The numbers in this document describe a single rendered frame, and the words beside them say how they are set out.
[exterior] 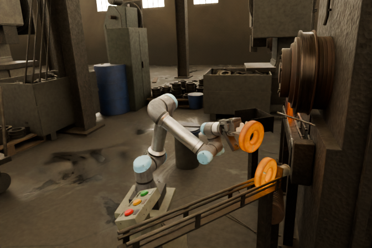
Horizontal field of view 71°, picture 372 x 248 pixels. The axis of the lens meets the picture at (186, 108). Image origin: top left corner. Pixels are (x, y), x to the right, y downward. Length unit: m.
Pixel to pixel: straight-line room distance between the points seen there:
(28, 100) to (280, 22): 3.61
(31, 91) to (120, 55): 1.73
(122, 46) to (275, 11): 2.58
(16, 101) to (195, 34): 9.15
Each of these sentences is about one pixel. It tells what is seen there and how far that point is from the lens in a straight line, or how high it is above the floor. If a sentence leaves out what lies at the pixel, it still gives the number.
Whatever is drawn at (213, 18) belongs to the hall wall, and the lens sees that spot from 11.88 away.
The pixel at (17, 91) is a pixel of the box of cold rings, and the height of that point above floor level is 0.72.
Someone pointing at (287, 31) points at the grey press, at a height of 1.34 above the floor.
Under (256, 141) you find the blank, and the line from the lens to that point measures 1.32.
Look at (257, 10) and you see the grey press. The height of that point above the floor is 1.65.
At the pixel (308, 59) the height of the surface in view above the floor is 1.21.
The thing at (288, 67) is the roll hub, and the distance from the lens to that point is 1.49.
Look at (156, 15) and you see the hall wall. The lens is 12.70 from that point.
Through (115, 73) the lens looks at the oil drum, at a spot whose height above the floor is 0.75.
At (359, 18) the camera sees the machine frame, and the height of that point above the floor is 1.38.
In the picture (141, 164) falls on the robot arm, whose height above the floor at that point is 0.59.
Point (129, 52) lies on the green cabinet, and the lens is 4.79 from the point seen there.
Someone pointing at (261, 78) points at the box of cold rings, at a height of 0.68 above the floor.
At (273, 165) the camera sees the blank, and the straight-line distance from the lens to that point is 1.33.
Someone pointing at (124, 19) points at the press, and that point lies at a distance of 9.08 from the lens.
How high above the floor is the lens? 1.35
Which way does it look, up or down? 16 degrees down
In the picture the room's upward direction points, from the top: 2 degrees counter-clockwise
